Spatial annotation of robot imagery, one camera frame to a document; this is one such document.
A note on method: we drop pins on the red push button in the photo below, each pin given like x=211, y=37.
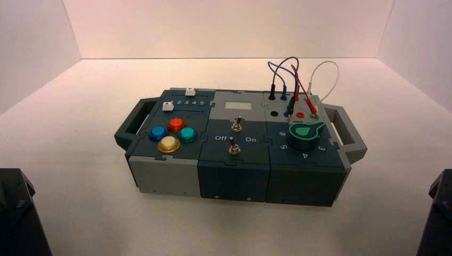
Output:
x=176, y=124

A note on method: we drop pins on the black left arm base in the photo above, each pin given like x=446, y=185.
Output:
x=17, y=219

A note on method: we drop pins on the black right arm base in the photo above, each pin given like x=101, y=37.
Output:
x=438, y=219

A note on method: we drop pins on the green push button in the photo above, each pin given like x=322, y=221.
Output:
x=187, y=134

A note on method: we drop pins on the yellow push button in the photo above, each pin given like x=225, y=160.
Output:
x=168, y=144

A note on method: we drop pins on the blue push button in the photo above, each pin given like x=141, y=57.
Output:
x=158, y=132

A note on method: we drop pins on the small grey display screen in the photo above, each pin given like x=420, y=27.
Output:
x=238, y=105

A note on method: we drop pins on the modular grey-teal task box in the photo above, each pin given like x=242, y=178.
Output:
x=233, y=176

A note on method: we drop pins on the black banana socket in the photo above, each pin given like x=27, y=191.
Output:
x=273, y=113

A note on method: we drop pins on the white slider knob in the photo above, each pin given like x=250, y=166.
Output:
x=190, y=92
x=167, y=106

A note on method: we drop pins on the red banana socket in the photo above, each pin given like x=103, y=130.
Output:
x=300, y=114

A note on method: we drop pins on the green rotary knob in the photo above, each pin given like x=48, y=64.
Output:
x=303, y=136

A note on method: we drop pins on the green banana socket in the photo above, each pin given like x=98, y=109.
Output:
x=313, y=115

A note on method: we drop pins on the metal toggle switch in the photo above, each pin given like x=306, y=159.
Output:
x=233, y=148
x=237, y=124

